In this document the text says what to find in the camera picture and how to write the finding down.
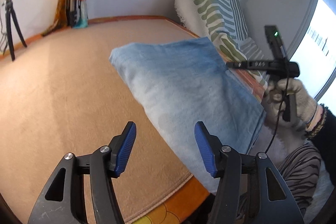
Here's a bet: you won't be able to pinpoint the person's striped brown clothing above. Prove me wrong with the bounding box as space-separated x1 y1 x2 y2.
236 141 323 220

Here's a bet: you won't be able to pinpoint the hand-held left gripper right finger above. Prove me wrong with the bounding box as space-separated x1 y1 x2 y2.
194 121 305 224

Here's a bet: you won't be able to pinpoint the green striped cloth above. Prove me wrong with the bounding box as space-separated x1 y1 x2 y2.
213 34 271 89

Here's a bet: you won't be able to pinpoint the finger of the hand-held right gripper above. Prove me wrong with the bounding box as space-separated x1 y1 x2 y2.
226 60 266 70

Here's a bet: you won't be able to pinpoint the beige blanket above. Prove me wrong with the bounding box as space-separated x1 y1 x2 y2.
0 20 223 224

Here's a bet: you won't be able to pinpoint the black tripod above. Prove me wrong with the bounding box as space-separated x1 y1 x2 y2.
1 0 27 62

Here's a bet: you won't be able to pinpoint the person's right hand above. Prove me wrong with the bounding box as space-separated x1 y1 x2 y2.
262 78 320 133

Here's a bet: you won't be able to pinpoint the person's right forearm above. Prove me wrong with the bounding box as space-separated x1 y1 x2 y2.
306 105 336 169

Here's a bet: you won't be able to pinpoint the window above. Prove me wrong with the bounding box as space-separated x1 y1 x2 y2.
306 0 336 100

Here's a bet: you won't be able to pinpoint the light blue denim pants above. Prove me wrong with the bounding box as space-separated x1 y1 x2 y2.
109 37 267 194

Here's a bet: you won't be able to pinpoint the black power cable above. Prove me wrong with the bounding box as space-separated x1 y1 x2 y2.
0 14 8 54

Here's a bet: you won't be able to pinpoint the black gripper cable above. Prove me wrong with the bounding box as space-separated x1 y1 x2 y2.
265 76 290 154

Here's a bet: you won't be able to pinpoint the orange patterned bedsheet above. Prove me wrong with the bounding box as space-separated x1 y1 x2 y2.
0 15 265 224

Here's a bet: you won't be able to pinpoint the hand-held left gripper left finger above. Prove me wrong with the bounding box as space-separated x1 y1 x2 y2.
28 121 137 224

